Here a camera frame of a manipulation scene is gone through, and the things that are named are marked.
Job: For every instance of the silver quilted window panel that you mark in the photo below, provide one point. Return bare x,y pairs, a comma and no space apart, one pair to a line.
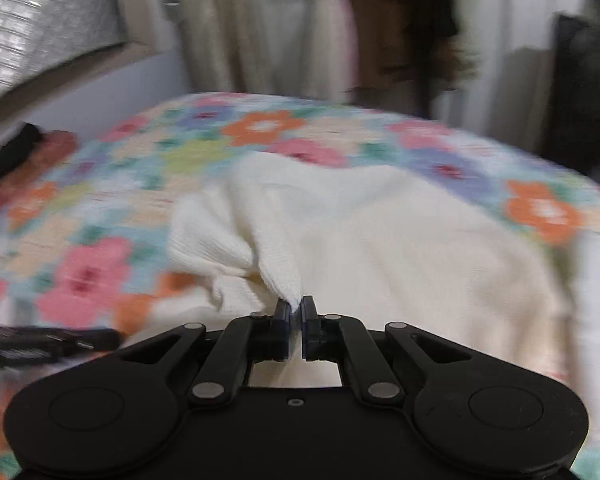
40,20

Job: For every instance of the cream knit sweater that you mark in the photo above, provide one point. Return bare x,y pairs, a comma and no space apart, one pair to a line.
380,240

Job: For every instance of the floral quilted blanket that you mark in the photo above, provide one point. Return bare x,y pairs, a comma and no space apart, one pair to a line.
105,185

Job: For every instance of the black garment bag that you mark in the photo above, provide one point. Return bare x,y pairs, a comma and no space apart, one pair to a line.
585,95

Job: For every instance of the black folded cloth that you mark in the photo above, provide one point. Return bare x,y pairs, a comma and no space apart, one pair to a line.
7,155

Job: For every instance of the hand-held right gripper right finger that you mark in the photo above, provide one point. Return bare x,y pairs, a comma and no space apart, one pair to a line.
308,321

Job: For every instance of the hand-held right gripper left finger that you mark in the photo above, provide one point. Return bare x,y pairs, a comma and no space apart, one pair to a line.
282,321

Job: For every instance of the pink hanging dress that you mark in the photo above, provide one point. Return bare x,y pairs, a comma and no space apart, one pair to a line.
344,45

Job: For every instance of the black hanging garment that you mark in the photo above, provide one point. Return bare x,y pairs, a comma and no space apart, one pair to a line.
432,50

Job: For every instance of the beige curtain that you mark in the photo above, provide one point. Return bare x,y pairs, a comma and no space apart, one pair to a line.
220,25

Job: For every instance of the brown hanging garment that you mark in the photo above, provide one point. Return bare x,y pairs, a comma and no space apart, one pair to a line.
380,30

